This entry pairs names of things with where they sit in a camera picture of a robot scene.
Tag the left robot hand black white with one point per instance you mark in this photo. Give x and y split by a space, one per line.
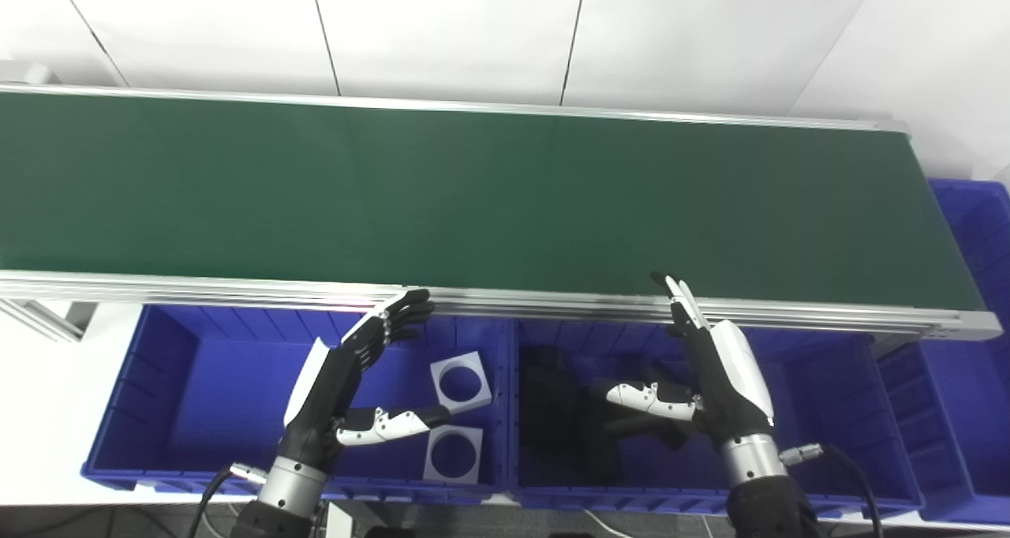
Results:
323 400

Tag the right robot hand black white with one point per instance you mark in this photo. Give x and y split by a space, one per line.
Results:
730 388

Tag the black cylinder block part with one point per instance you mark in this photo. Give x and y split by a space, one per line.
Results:
631 435

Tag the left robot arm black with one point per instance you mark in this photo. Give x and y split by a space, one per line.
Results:
288 491

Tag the blue plastic bin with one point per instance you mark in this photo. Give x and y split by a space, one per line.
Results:
828 420
970 404
213 396

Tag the green conveyor belt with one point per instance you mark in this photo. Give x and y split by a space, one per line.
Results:
473 199
552 305

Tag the aluminium conveyor support leg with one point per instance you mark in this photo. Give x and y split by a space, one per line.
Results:
47 321

